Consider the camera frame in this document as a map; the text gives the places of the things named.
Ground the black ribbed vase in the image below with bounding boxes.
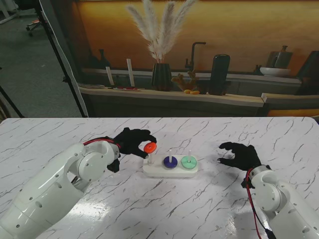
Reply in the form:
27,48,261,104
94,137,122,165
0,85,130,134
151,63,173,92

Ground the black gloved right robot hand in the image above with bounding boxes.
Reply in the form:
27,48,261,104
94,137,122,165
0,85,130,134
216,141,262,172

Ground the small orange ring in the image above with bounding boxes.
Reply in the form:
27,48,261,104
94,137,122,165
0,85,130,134
144,142,158,153

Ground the white pampas grass bunch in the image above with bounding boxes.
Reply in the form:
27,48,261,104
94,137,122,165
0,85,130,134
126,0,199,63

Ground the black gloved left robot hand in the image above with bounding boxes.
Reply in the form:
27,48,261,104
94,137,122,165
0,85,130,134
113,127,158,159

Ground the white bowl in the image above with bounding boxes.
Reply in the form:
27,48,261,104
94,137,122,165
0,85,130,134
259,67,292,77

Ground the tall white candle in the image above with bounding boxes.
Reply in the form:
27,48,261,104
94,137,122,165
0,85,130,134
126,58,136,88

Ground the medium blue ring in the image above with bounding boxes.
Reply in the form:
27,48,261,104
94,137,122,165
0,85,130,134
163,156,178,169

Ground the white-edged kitchen backdrop panel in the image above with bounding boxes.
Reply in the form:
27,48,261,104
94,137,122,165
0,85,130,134
39,0,319,118

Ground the brown plush toy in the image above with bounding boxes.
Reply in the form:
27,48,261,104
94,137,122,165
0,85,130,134
171,70,200,92

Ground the black kitchen faucet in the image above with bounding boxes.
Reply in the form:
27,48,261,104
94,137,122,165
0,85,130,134
184,41,207,73

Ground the white three-rod Hanoi tower base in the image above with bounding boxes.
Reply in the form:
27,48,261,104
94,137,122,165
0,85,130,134
143,149,199,178

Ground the office chair with orange seat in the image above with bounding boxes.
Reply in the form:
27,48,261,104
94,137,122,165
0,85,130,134
24,17,43,37

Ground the tall black cylinder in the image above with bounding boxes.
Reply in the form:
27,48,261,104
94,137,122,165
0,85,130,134
209,54,231,97

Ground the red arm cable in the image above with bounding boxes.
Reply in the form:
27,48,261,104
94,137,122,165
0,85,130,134
245,169,275,239
83,137,120,149

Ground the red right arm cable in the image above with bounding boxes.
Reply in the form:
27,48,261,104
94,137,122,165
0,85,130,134
245,169,275,239

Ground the black tripod stand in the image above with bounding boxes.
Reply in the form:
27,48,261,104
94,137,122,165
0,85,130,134
32,0,88,118
0,86,25,118

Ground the short white candle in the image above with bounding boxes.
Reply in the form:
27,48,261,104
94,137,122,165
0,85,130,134
105,66,115,87

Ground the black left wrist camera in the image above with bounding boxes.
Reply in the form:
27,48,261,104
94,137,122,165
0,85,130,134
107,159,120,173

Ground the red left arm cable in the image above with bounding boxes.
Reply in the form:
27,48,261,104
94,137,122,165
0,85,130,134
83,137,120,149

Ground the dark teal box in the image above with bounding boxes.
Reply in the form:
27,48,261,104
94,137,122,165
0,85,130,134
296,51,319,96

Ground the large green ring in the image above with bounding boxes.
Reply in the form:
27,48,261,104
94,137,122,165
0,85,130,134
181,155,197,169

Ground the wooden board with red pieces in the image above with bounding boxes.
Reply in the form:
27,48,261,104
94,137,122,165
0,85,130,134
107,86,142,92

